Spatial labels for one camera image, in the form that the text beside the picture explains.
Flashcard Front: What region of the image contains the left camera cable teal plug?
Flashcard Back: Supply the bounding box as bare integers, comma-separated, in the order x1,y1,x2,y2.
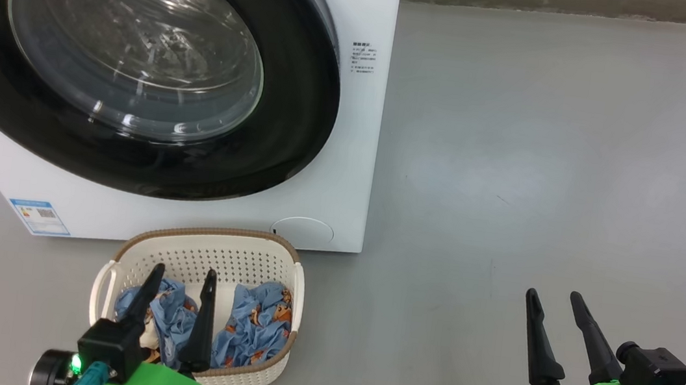
72,359,112,385

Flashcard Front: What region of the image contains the blue patterned garment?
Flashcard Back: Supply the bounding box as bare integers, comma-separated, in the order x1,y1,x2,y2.
108,272,202,371
209,275,298,377

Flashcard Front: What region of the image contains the blue energy label sticker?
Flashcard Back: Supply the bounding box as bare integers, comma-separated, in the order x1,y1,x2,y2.
6,197,73,239

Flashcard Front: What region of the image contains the white front-load washing machine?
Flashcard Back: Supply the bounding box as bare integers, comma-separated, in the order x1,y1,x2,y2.
0,0,401,277

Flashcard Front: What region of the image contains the cream perforated laundry basket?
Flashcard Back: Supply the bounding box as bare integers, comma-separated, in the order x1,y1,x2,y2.
82,212,312,385

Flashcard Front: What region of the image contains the round drain filter cover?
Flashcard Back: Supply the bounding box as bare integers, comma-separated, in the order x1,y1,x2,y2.
268,213,336,249

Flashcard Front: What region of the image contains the small printed text label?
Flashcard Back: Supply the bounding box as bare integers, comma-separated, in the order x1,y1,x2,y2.
349,41,379,77

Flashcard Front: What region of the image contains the black-rimmed glass washer door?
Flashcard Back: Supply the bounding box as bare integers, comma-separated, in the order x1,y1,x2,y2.
0,0,352,219

